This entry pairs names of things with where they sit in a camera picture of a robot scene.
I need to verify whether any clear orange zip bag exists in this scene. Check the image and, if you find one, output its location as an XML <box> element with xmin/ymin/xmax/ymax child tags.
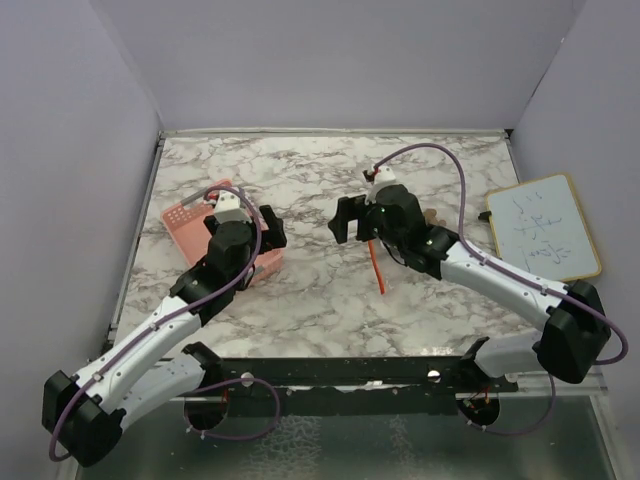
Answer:
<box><xmin>367</xmin><ymin>208</ymin><xmax>446</xmax><ymax>295</ymax></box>

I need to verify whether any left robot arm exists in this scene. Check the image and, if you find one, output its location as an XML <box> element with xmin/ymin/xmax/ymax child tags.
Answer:
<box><xmin>42</xmin><ymin>205</ymin><xmax>287</xmax><ymax>467</ymax></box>

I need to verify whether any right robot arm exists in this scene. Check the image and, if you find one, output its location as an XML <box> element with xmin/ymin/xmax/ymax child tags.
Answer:
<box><xmin>328</xmin><ymin>184</ymin><xmax>611</xmax><ymax>391</ymax></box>

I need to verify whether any pink plastic basket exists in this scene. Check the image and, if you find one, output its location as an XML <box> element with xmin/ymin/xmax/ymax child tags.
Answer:
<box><xmin>162</xmin><ymin>180</ymin><xmax>284</xmax><ymax>287</ymax></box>

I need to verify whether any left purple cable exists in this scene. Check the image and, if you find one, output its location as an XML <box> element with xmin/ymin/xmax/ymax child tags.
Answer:
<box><xmin>47</xmin><ymin>185</ymin><xmax>264</xmax><ymax>461</ymax></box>

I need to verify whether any purple cable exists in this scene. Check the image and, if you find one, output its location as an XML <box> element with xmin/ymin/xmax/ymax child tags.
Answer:
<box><xmin>369</xmin><ymin>143</ymin><xmax>629</xmax><ymax>363</ymax></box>
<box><xmin>47</xmin><ymin>185</ymin><xmax>264</xmax><ymax>461</ymax></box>

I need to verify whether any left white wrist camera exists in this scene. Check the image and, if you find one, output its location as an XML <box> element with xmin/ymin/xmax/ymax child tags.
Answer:
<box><xmin>205</xmin><ymin>190</ymin><xmax>250</xmax><ymax>224</ymax></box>

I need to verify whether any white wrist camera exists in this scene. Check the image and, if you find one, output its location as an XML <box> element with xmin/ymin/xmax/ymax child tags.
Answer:
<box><xmin>363</xmin><ymin>166</ymin><xmax>397</xmax><ymax>201</ymax></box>
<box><xmin>205</xmin><ymin>190</ymin><xmax>250</xmax><ymax>224</ymax></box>

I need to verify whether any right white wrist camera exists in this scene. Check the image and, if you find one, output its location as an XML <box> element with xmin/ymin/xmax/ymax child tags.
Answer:
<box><xmin>363</xmin><ymin>166</ymin><xmax>397</xmax><ymax>201</ymax></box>

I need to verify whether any small whiteboard yellow frame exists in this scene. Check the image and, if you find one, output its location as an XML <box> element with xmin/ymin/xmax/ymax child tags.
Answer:
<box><xmin>485</xmin><ymin>173</ymin><xmax>602</xmax><ymax>282</ymax></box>

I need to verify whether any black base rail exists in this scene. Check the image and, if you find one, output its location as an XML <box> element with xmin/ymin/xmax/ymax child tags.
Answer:
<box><xmin>184</xmin><ymin>356</ymin><xmax>518</xmax><ymax>420</ymax></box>

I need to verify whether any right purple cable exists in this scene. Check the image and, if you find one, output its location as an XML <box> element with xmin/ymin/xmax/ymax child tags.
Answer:
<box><xmin>369</xmin><ymin>143</ymin><xmax>629</xmax><ymax>363</ymax></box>

